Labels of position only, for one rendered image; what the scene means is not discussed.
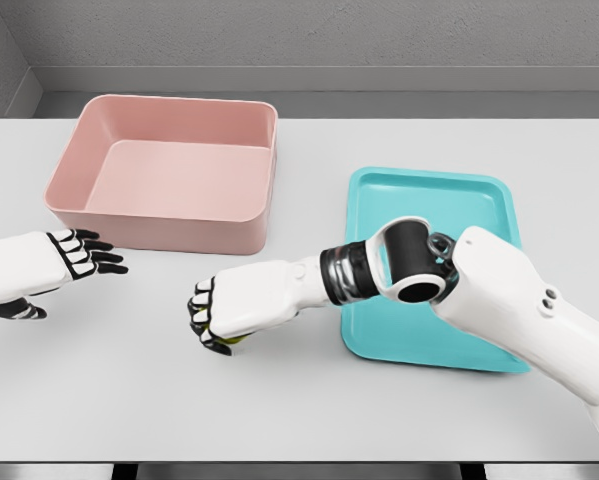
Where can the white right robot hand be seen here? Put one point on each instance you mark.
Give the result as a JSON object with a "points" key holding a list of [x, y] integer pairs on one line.
{"points": [[239, 305]]}

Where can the yellow-green tennis ball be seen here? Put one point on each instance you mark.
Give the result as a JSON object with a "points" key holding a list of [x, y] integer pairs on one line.
{"points": [[230, 340]]}

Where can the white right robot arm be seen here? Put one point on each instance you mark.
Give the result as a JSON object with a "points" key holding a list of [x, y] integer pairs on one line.
{"points": [[479, 295]]}

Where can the pink rectangular basket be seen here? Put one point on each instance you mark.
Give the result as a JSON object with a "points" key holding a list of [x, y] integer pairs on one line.
{"points": [[179, 175]]}

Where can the blue rectangular tray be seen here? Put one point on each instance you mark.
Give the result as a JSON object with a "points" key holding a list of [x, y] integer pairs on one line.
{"points": [[429, 195]]}

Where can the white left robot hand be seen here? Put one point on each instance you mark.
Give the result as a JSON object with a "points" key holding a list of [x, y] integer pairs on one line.
{"points": [[34, 265]]}

